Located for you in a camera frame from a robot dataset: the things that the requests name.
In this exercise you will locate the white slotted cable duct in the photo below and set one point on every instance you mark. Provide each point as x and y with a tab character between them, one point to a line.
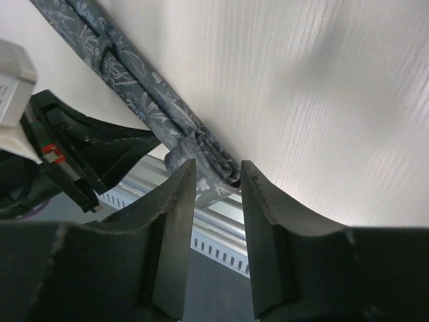
204	242

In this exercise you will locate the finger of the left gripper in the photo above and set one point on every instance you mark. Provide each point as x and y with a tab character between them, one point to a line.
83	156

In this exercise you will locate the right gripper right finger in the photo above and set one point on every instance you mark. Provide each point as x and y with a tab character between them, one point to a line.
306	267

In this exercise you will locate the aluminium mounting rail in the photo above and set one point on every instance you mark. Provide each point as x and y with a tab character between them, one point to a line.
169	211

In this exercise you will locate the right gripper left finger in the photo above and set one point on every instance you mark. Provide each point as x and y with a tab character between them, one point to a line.
98	271

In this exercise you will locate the blue-grey floral tie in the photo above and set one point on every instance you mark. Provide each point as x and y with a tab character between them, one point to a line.
101	46

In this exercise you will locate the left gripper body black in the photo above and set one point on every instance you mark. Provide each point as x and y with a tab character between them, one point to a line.
26	185

